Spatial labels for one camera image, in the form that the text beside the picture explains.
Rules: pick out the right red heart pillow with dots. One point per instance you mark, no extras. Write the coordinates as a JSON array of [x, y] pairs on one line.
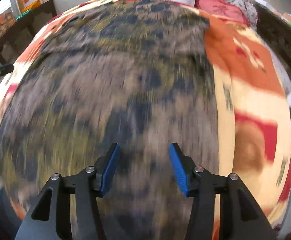
[[223, 9]]

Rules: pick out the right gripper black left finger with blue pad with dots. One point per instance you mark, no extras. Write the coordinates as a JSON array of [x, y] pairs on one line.
[[67, 204]]

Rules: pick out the orange red cream blanket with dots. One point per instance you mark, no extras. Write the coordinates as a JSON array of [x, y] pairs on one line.
[[254, 125]]

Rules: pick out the dark wooden side table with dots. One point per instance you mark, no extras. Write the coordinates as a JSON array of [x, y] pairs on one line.
[[18, 36]]

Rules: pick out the navy gold floral garment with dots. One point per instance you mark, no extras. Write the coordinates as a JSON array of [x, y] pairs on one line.
[[132, 72]]

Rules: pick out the yellow orange bag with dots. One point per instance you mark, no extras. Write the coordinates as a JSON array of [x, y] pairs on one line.
[[32, 6]]

